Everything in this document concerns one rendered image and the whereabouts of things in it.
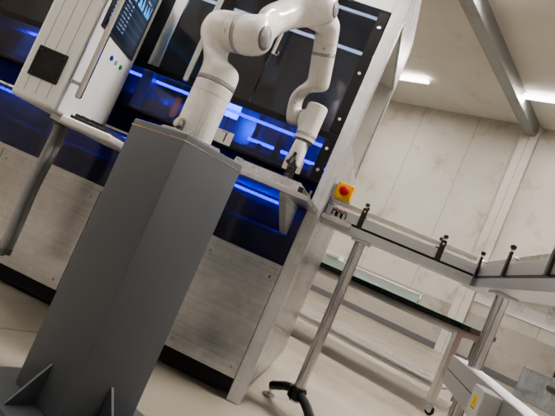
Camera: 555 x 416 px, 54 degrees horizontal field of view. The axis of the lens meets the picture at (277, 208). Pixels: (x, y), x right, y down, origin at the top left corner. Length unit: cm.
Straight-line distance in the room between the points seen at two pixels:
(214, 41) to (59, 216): 130
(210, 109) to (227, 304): 101
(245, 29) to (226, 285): 114
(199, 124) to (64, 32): 79
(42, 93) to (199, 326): 112
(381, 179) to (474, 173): 195
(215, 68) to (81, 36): 70
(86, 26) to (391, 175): 1014
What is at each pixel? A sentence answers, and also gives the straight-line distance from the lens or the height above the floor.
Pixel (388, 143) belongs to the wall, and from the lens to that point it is 1222.
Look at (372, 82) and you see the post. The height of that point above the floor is 148.
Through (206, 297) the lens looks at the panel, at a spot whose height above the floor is 35.
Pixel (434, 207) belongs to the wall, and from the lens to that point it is 1133.
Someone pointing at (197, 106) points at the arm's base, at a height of 96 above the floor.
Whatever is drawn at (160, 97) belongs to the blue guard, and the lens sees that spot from 259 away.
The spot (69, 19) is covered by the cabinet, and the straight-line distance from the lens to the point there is 223.
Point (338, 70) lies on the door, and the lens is 246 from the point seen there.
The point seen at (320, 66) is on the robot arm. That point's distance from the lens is 212.
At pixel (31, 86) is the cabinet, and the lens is 220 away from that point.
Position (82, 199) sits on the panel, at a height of 51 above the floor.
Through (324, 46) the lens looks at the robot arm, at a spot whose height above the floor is 143.
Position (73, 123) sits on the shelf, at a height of 79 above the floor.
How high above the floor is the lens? 69
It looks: 3 degrees up
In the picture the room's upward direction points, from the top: 23 degrees clockwise
